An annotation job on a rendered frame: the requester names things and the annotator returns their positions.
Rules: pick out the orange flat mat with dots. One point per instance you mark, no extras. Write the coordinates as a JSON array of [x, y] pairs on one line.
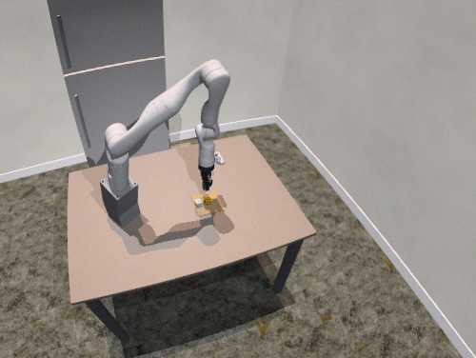
[[216, 204]]

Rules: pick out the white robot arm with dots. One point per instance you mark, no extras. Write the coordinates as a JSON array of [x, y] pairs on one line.
[[159, 110]]

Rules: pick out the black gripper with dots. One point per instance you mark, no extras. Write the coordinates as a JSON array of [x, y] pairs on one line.
[[206, 172]]

